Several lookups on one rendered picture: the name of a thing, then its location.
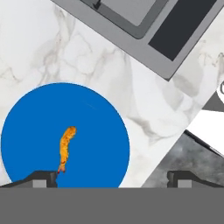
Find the grey sink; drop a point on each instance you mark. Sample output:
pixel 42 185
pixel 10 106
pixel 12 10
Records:
pixel 151 32

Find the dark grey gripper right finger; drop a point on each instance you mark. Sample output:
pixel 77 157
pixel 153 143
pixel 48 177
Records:
pixel 181 176

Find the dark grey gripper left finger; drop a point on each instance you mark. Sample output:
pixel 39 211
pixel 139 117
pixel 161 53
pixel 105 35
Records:
pixel 43 176

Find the blue round plate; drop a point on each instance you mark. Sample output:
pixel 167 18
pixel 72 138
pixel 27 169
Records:
pixel 96 140

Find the orange fried shrimp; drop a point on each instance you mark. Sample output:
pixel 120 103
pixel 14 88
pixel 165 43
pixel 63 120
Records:
pixel 66 145

